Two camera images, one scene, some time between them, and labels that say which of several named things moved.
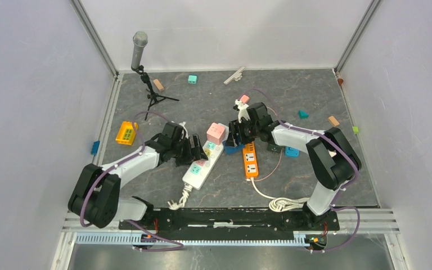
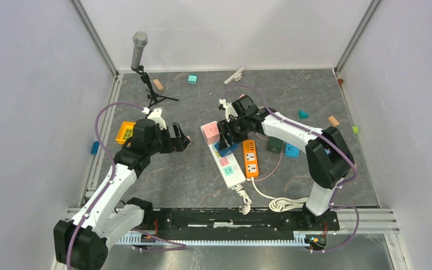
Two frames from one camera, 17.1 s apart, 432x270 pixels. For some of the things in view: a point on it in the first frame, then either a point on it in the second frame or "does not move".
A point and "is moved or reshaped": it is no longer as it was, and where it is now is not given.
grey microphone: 140,40 does not move
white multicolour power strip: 198,172 → 229,166
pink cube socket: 215,133 is moved or reshaped
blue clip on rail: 94,147 does not move
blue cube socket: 233,150 is moved or reshaped
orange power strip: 250,163 does not move
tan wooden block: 158,85 does not move
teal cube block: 192,79 does not move
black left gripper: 193,154 → 179,143
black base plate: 229,220 does not move
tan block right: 333,119 does not move
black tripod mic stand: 154,97 does not move
